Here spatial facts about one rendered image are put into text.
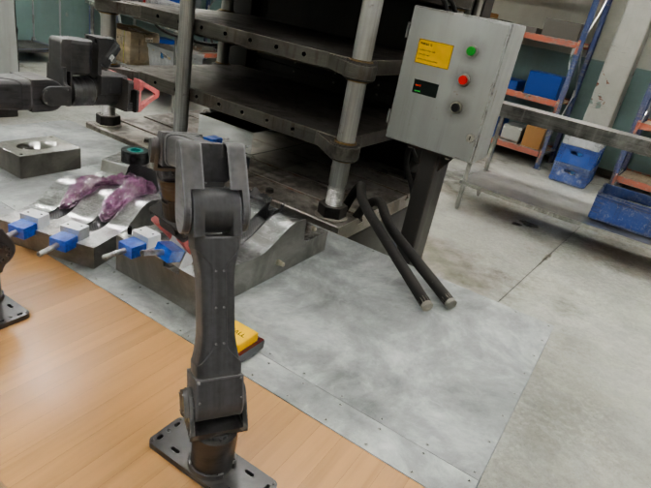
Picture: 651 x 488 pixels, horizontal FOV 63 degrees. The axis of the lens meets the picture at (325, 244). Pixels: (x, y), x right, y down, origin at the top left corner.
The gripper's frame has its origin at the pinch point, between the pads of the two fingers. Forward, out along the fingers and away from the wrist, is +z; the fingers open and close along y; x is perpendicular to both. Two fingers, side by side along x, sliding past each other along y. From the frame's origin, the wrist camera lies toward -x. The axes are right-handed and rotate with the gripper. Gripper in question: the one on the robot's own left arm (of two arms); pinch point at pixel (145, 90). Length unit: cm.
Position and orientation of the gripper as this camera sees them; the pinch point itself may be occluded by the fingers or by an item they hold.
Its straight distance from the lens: 130.1
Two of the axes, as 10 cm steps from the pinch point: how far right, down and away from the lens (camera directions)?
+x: -1.9, 9.0, 3.9
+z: 5.2, -2.4, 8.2
